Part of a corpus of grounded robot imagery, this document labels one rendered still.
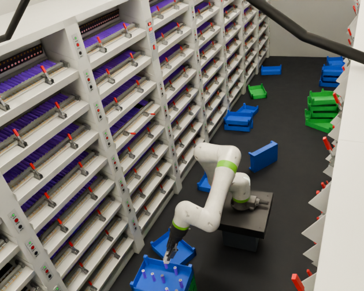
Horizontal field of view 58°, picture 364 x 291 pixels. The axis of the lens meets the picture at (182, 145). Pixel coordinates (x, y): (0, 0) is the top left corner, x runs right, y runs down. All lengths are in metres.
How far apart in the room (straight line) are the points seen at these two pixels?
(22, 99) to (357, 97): 1.34
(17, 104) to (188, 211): 0.93
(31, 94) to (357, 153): 1.40
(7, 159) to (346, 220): 1.41
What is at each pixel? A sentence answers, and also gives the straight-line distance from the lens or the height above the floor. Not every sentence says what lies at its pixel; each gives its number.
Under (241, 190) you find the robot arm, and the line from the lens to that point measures 2.25.
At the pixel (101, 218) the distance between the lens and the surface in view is 2.21.
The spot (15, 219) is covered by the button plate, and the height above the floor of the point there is 1.06.
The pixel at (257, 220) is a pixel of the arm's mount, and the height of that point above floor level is 0.35.
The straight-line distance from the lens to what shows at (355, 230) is 0.46.
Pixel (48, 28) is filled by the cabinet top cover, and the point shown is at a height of 1.75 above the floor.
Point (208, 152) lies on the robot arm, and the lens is 1.91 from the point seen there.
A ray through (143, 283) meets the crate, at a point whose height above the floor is 0.40.
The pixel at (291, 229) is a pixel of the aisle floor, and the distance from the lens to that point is 2.76.
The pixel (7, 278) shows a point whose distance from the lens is 1.88.
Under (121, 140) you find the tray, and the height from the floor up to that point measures 0.94.
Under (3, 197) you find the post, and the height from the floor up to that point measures 1.19.
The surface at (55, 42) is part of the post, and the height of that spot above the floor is 1.65.
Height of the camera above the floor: 2.06
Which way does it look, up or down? 34 degrees down
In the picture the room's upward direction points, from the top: 9 degrees counter-clockwise
